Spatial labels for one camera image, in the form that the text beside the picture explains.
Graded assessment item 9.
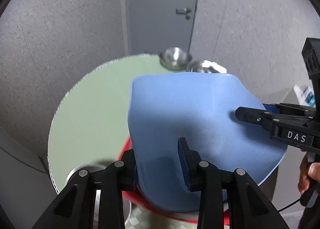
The large steel bowl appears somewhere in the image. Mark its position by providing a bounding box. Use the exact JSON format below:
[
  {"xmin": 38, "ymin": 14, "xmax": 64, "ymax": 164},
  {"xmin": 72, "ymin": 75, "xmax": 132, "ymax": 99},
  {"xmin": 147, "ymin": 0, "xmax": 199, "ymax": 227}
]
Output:
[{"xmin": 65, "ymin": 161, "xmax": 132, "ymax": 228}]

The blue plastic plate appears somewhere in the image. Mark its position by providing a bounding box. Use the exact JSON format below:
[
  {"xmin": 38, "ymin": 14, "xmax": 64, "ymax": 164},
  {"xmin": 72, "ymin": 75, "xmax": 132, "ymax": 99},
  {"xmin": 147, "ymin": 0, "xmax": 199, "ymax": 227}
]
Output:
[{"xmin": 128, "ymin": 72, "xmax": 287, "ymax": 213}]

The person's right hand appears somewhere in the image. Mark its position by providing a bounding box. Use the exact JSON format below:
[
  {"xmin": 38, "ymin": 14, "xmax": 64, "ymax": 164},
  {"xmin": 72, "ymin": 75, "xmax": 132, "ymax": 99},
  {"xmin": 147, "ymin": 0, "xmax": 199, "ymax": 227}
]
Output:
[{"xmin": 297, "ymin": 154, "xmax": 320, "ymax": 194}]

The red plastic basin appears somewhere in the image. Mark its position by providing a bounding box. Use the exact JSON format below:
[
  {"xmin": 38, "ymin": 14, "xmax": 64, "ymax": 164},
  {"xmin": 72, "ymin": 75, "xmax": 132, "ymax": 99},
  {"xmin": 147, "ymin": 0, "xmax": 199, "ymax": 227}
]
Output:
[{"xmin": 117, "ymin": 136, "xmax": 231, "ymax": 226}]

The green round tablecloth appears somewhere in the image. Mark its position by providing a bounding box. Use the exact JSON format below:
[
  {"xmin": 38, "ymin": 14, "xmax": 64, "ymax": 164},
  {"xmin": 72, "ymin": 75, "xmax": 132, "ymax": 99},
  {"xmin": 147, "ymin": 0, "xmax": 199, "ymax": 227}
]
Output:
[{"xmin": 47, "ymin": 53, "xmax": 201, "ymax": 229}]

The small steel bowl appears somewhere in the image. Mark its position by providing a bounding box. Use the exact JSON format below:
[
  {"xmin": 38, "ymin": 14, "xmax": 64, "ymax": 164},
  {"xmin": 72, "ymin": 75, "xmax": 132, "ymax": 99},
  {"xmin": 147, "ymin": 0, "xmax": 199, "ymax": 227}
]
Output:
[{"xmin": 158, "ymin": 47, "xmax": 193, "ymax": 71}]

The grey door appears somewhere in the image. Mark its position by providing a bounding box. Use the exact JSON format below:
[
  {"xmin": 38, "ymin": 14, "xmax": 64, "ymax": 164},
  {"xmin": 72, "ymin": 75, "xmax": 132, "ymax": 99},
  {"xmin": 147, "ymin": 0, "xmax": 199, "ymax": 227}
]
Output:
[{"xmin": 128, "ymin": 0, "xmax": 197, "ymax": 54}]

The black cable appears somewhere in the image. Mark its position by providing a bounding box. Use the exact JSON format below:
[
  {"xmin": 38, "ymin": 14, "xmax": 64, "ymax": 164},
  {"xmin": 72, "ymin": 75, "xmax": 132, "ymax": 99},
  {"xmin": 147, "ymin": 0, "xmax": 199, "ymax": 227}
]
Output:
[{"xmin": 277, "ymin": 197, "xmax": 302, "ymax": 213}]

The metal door handle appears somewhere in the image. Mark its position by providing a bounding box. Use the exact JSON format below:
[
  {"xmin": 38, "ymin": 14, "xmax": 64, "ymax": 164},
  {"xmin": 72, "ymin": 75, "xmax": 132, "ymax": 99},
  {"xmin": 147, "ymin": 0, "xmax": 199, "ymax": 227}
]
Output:
[{"xmin": 176, "ymin": 8, "xmax": 192, "ymax": 20}]

